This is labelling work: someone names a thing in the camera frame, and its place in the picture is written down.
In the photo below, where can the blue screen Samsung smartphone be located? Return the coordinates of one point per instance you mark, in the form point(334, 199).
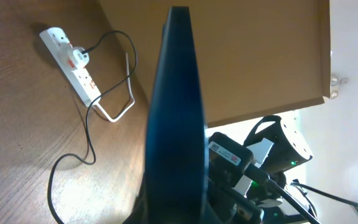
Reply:
point(176, 158)

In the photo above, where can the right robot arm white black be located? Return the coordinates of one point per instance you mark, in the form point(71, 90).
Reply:
point(226, 205)

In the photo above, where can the white USB charger plug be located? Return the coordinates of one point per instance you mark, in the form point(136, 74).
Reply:
point(76, 58)

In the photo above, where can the brown cardboard board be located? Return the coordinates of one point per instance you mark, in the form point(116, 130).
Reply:
point(255, 58)

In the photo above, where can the white power strip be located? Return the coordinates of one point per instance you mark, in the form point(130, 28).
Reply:
point(58, 43)

